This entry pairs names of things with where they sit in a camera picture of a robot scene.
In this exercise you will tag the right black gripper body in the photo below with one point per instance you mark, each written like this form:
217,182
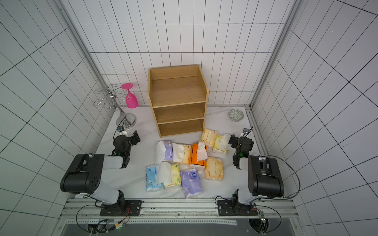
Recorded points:
235,140

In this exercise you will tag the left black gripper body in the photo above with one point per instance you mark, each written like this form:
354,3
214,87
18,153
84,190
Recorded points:
128,148

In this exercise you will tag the beige tissue pack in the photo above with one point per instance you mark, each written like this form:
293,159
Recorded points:
209,137
181,153

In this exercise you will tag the white purple tissue pack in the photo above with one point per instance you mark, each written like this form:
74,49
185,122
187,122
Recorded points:
164,152

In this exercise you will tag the pale orange tissue pack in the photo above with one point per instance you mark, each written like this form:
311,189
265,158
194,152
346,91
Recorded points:
214,169

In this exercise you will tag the blue tissue pack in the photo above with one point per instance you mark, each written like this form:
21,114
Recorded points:
151,179

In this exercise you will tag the yellow floral tissue pack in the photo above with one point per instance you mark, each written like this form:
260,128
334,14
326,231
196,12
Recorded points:
169,175

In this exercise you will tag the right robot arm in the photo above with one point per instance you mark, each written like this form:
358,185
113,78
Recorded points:
264,178

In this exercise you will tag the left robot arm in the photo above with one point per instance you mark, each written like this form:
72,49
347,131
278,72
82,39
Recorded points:
84,176

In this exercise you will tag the wooden three-tier shelf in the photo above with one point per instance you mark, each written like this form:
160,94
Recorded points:
178,97

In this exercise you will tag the green patterned small dish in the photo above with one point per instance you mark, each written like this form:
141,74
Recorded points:
235,115

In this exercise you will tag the pink wine glass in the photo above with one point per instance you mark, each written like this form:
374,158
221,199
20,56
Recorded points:
131,100

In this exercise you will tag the silver glass holder stand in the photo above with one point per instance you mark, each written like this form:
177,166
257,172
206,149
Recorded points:
110,96

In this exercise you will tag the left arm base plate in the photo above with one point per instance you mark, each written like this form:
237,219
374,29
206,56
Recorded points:
123,208

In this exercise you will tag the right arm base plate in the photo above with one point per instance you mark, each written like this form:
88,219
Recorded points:
227,208

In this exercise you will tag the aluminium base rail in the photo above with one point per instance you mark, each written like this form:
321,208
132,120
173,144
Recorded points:
193,210

